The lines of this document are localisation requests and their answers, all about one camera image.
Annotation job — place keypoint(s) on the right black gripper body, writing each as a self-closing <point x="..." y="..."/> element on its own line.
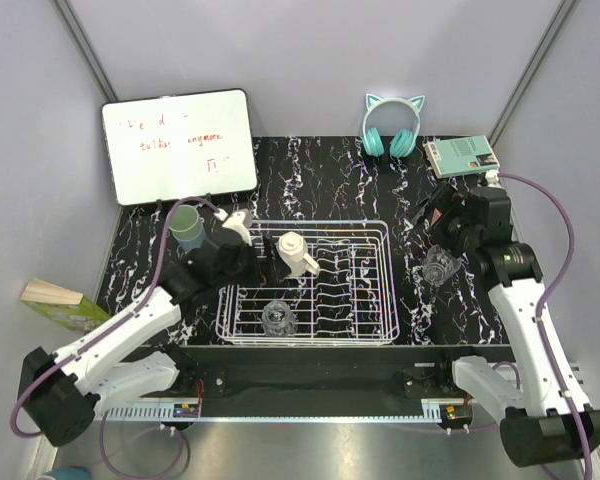
<point x="455" y="234"/>

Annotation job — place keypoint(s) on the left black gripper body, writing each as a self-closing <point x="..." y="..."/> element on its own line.
<point x="245" y="272"/>

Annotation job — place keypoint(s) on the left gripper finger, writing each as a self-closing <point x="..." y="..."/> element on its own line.
<point x="269" y="248"/>
<point x="274" y="275"/>

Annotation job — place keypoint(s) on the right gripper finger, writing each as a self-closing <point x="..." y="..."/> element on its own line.
<point x="444" y="194"/>
<point x="424" y="211"/>

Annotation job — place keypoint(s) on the white faceted mug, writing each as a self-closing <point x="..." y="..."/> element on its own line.
<point x="294" y="252"/>

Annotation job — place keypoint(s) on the clear glass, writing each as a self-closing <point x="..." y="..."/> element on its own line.
<point x="439" y="266"/>
<point x="278" y="320"/>

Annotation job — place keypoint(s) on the blue plastic cup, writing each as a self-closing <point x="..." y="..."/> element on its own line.
<point x="192" y="240"/>

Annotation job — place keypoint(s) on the green plastic cup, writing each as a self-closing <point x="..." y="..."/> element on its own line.
<point x="185" y="223"/>

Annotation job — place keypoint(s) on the pink plastic cup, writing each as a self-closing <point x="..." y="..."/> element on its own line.
<point x="435" y="217"/>

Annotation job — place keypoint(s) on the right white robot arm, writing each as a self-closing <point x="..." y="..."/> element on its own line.
<point x="548" y="418"/>

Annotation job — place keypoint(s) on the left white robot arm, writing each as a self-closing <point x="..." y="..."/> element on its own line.
<point x="62" y="392"/>

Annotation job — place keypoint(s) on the teal paperback book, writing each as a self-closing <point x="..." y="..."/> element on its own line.
<point x="461" y="156"/>

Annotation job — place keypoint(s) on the teal cat-ear headphones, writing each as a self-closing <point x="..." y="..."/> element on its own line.
<point x="395" y="116"/>

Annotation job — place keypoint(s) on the white dry-erase board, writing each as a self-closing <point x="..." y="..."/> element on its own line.
<point x="172" y="147"/>

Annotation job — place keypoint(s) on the green box with wood top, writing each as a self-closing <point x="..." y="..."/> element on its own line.
<point x="68" y="308"/>

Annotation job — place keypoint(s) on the blue round object at bottom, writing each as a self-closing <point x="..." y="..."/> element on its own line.
<point x="66" y="473"/>

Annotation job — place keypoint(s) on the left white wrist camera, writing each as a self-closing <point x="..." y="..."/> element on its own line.
<point x="238" y="221"/>

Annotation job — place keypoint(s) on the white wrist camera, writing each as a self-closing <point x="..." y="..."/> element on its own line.
<point x="491" y="179"/>
<point x="238" y="221"/>

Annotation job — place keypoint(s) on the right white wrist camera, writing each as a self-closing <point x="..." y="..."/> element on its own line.
<point x="491" y="179"/>

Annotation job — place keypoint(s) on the white wire dish rack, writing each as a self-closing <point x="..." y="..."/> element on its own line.
<point x="351" y="302"/>

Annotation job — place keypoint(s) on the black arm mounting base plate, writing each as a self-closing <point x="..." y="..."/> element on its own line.
<point x="387" y="382"/>

